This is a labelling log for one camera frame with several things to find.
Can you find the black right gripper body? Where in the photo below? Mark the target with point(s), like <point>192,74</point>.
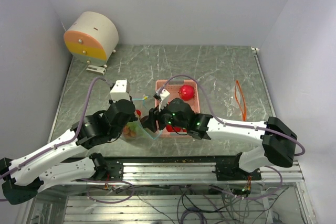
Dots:
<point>165,118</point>

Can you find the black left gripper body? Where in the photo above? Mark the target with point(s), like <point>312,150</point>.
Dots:
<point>116,132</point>

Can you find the green grape bunch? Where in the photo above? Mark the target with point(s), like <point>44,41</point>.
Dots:
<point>134,127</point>

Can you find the clear blue-zipper zip bag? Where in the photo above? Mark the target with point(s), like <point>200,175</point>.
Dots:
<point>143,103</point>

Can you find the red strawberry bunch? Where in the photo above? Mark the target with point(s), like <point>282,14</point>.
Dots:
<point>126,131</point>

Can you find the clear red-zipper zip bag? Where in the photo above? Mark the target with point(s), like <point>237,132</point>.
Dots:
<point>231,98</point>

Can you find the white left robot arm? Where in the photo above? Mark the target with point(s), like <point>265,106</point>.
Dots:
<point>25,177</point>

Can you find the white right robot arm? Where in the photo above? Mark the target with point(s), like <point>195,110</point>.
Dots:
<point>274,142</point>

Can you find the red apple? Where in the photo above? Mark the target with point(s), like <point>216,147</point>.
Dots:
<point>175,129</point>

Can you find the pink-red apple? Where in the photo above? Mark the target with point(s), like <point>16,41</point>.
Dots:
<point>186,92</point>

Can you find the pink perforated plastic basket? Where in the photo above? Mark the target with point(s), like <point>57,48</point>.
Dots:
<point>173,87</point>

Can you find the round cream drawer cabinet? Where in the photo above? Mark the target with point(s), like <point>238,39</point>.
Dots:
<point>92,38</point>

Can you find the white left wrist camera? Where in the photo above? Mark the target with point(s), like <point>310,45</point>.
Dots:
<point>120,91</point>

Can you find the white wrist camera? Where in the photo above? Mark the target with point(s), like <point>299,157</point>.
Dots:
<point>120,91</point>
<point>162,96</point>

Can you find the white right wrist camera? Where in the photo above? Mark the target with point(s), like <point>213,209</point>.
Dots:
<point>162,96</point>

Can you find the small metal bracket block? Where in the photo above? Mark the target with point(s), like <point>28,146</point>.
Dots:
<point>96,70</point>

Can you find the aluminium frame rail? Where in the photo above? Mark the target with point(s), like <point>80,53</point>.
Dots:
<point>204,173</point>

